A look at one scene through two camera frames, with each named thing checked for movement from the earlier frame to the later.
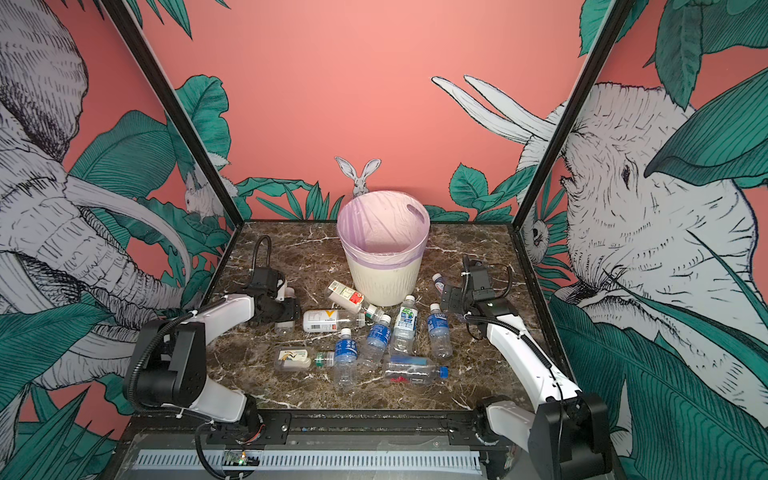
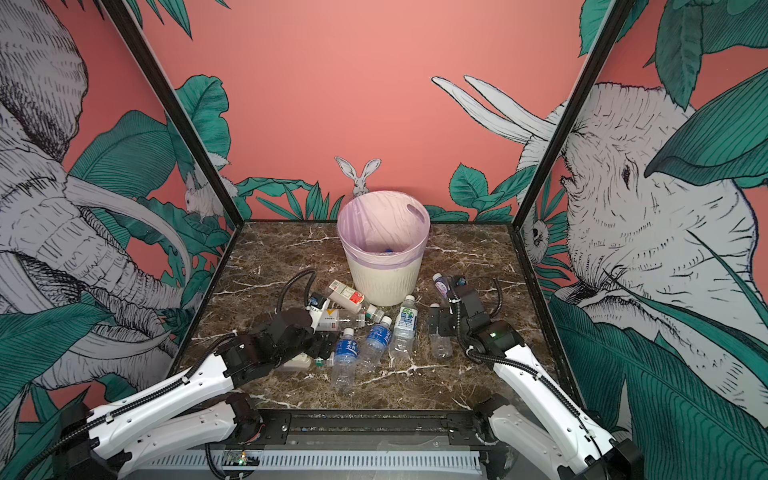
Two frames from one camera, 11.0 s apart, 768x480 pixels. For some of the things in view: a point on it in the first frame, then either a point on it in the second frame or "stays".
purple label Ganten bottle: [439, 281] stays
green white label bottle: [405, 327] stays
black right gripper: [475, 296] -> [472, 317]
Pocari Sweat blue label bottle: [439, 332] stays
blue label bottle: [346, 354] stays
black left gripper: [291, 309] -> [318, 350]
